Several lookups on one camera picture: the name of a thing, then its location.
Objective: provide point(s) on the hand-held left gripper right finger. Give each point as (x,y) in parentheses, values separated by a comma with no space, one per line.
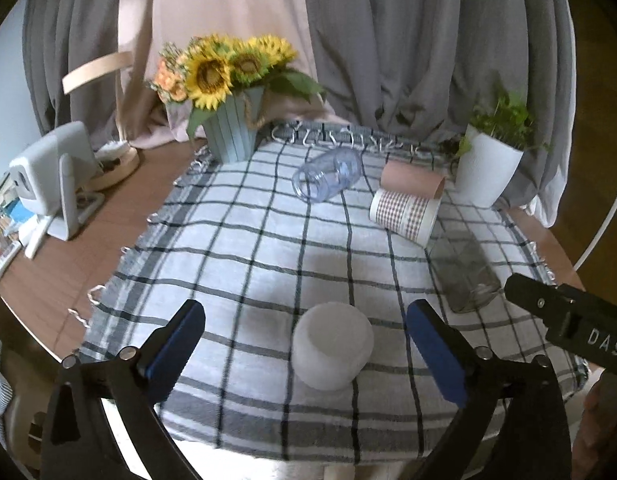
(436,347)

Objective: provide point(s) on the white plant pot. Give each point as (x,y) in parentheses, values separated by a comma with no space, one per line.
(486,167)

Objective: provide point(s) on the colourful desk clutter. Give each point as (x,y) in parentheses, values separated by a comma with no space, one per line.
(8,212)

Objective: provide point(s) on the white remote control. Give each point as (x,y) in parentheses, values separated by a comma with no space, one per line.
(3,265)

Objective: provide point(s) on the pink curtain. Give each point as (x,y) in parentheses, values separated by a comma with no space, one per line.
(213,5)

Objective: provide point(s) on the sunflower bouquet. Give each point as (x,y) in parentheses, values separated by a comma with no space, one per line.
(223,67)

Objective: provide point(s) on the checked tablecloth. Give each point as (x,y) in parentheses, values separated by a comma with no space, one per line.
(268,260)

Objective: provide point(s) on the grey clear glass cup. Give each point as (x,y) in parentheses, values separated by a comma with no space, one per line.
(463,275)

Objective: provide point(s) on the plaid paper cup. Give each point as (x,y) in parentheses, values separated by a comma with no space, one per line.
(403,215)

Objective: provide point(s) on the person's right hand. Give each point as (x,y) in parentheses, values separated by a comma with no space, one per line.
(601,410)

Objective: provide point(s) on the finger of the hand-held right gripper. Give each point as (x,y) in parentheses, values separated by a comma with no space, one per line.
(533,297)

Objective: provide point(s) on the white frosted cup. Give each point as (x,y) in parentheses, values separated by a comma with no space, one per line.
(331,345)

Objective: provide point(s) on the white desktop appliance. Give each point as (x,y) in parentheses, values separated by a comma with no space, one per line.
(53,170)

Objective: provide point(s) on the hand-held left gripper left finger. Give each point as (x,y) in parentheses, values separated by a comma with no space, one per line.
(176,347)

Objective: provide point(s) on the clear plastic cup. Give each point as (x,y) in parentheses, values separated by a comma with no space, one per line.
(326,177)

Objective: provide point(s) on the grey curtain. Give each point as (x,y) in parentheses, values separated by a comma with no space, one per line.
(73,35)
(438,45)

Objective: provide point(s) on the blue-green slatted planter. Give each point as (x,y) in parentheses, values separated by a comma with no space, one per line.
(236,127)

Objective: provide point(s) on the pink cup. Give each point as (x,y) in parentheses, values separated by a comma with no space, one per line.
(411,180)

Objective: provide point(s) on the green potted plant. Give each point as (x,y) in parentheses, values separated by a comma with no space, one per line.
(503,117)

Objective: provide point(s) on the round wooden tray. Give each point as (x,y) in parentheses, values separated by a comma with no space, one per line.
(113,165)

